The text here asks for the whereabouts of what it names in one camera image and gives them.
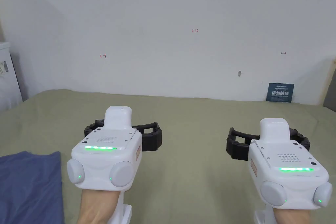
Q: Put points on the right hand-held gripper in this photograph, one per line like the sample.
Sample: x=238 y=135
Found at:
x=286 y=182

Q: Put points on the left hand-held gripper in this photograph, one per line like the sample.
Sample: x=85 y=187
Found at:
x=105 y=161

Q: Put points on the person's left hand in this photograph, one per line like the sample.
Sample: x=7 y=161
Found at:
x=97 y=205

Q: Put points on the person's right hand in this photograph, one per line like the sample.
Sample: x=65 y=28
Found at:
x=292 y=216

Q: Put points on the dark blue printed card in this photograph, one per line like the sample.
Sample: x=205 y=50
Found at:
x=279 y=92

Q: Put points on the bed with pale green sheet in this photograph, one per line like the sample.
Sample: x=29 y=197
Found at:
x=194 y=134

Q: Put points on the beige wooden board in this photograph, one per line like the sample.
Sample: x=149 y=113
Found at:
x=325 y=77

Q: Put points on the dark blue garment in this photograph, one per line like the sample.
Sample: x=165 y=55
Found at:
x=29 y=187

